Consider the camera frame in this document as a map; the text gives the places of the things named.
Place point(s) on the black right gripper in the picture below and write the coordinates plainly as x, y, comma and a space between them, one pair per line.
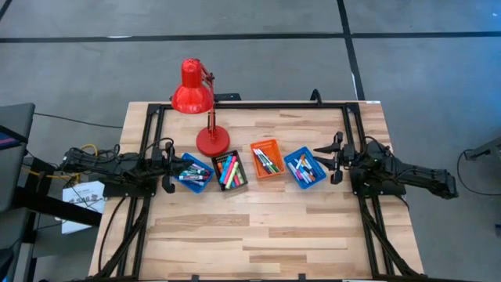
346, 160

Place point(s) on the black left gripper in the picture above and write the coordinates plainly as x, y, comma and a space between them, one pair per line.
168, 166

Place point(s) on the yellow capped marker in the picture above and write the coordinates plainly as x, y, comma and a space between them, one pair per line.
309, 166

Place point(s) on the purple capped white marker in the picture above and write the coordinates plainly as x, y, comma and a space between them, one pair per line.
201, 167

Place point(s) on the black capped white marker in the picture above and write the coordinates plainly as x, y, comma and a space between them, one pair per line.
312, 177

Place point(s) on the blue plastic basket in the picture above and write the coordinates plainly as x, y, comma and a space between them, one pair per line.
197, 189
319, 172

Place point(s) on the blue capped white marker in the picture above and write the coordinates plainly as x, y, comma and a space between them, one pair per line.
307, 172

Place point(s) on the orange capped white marker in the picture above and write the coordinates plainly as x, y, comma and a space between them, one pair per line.
300, 160

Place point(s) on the pink capped white marker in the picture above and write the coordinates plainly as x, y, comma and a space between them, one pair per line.
294, 169
299, 174

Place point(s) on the orange highlighter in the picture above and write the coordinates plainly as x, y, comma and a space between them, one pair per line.
219, 167

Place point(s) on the teal Sharpie highlighter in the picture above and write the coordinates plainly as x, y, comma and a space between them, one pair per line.
225, 169

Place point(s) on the pink Sharpie highlighter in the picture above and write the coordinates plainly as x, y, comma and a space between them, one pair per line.
231, 168

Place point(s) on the yellow Sharpie highlighter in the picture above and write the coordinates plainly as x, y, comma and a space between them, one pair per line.
233, 178

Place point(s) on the dark green Expo marker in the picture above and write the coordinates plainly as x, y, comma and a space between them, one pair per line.
274, 163

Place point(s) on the light green Expo marker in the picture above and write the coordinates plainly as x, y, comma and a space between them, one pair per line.
270, 162

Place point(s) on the dark blue marker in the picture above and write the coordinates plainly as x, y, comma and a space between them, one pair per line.
261, 163

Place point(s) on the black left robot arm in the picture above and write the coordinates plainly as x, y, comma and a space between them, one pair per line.
117, 168

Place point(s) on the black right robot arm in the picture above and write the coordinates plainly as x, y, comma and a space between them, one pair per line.
422, 176

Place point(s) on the black plastic basket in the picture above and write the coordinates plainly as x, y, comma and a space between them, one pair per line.
215, 156

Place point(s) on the orange plastic basket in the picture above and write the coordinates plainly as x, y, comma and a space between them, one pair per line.
276, 147

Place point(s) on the red desk lamp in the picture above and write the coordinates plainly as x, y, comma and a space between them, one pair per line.
192, 94

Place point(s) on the black power strip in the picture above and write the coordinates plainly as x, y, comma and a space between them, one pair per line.
227, 96

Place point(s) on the white paper box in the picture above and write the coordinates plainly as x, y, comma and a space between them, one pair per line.
82, 203

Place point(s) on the grey stand leg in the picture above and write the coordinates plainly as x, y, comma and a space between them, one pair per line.
485, 149

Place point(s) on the dark grey office chair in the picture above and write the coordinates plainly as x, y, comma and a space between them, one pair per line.
15, 125

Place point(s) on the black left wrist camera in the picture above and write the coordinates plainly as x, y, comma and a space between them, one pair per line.
156, 153

